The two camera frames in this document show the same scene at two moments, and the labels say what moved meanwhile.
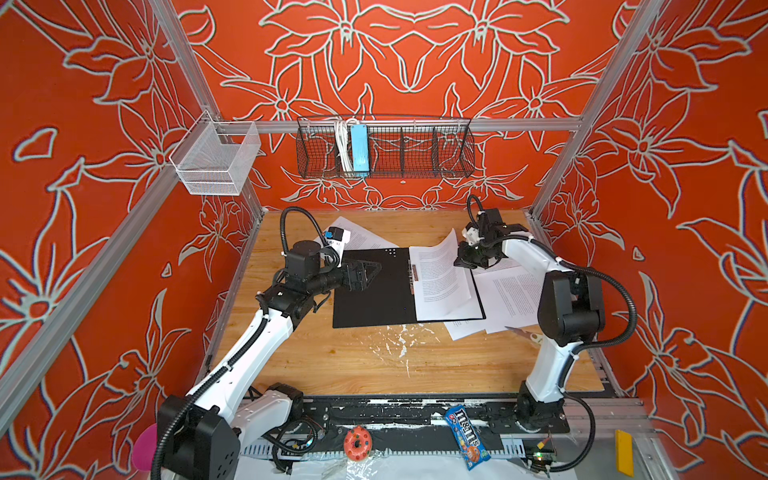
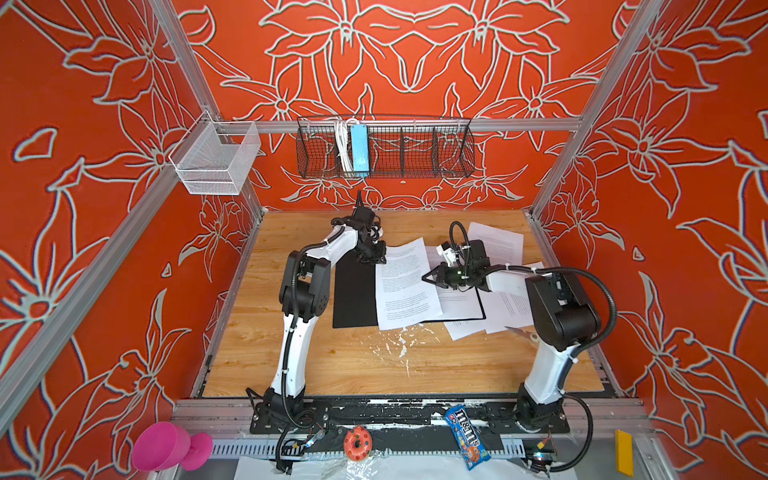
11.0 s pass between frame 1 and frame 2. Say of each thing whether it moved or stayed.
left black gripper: moved
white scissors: stayed
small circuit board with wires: stayed
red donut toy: stayed
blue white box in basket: stayed
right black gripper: moved
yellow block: stayed
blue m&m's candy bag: stayed
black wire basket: stayed
